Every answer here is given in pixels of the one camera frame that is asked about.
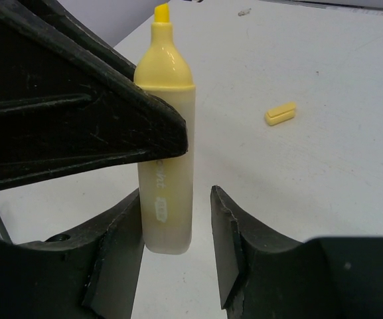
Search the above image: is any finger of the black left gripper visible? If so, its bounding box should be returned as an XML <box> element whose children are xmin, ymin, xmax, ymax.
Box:
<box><xmin>0</xmin><ymin>1</ymin><xmax>187</xmax><ymax>191</ymax></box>

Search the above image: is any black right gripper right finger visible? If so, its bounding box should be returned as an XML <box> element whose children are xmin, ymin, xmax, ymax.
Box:
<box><xmin>210</xmin><ymin>185</ymin><xmax>383</xmax><ymax>318</ymax></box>

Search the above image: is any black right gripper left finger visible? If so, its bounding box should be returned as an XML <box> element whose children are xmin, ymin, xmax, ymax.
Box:
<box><xmin>0</xmin><ymin>191</ymin><xmax>143</xmax><ymax>318</ymax></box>

